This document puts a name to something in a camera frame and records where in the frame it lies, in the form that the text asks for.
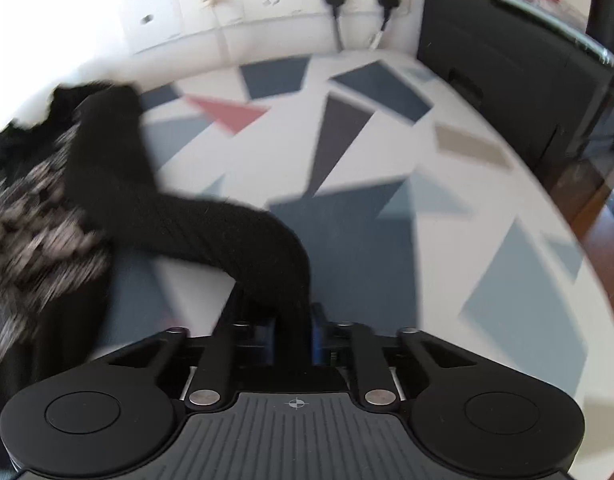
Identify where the black white patterned sweater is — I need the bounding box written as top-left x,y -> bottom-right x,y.
0,80 -> 313,376

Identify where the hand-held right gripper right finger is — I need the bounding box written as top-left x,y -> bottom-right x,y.
309,302 -> 490,409

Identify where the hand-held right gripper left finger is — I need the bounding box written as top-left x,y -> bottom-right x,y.
94,299 -> 280,409

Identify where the white charging cable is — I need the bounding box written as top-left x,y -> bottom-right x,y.
202,0 -> 230,61

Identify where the white wall socket panel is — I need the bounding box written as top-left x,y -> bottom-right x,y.
120,0 -> 413,56

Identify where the black cabinet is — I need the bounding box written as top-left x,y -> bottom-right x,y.
417,0 -> 614,196

